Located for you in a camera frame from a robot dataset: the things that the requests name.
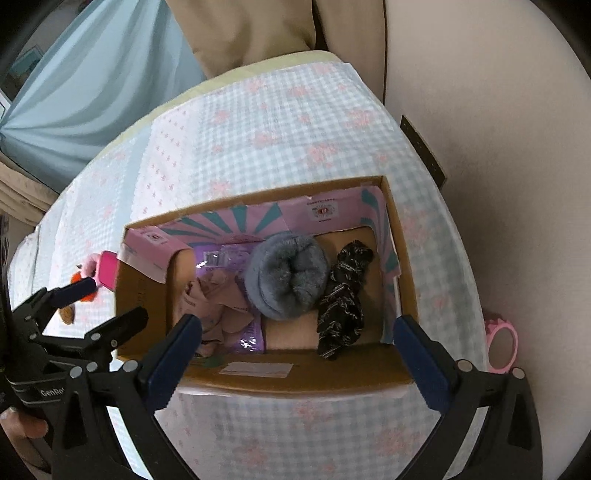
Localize brown and white plush toy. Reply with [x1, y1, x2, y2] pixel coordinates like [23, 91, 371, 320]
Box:
[58, 304, 75, 325]

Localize orange pompom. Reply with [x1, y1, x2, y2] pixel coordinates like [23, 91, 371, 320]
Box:
[70, 271, 98, 302]

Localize pink fluffy scrunchie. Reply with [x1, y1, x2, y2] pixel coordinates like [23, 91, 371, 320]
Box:
[79, 253, 101, 278]

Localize magenta pink pouch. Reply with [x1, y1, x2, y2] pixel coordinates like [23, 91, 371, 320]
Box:
[95, 251, 118, 292]

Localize mauve pink cloth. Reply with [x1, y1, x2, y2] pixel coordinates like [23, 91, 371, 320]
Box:
[173, 269, 264, 357]

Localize black printed Dracula cloth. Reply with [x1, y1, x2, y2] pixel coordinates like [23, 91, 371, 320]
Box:
[317, 240, 375, 360]

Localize person's left hand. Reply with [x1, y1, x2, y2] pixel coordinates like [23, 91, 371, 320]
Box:
[1, 408, 48, 470]

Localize beige curtain left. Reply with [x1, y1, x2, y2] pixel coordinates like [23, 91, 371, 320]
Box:
[0, 153, 58, 226]

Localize beige curtain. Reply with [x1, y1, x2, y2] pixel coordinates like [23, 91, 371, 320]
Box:
[0, 153, 58, 226]
[167, 0, 387, 100]

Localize purple plastic packet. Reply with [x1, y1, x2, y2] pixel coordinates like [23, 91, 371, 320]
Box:
[182, 243, 266, 357]

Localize green mattress sheet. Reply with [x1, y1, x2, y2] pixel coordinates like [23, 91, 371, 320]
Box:
[105, 50, 342, 150]

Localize grey rolled fuzzy sock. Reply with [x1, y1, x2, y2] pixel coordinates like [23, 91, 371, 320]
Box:
[243, 232, 329, 320]

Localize cardboard box with pink flaps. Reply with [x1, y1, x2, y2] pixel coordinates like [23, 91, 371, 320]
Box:
[115, 176, 417, 396]

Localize light blue hanging sheet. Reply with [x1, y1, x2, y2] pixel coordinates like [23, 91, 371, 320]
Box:
[1, 1, 205, 192]

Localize checkered pastel bedspread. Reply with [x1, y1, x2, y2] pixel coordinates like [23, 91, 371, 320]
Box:
[9, 62, 486, 479]

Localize beige curtain right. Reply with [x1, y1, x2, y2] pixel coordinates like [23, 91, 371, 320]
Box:
[167, 0, 387, 100]

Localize pink plastic ring handle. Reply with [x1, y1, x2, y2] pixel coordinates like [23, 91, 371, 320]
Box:
[483, 310, 519, 374]

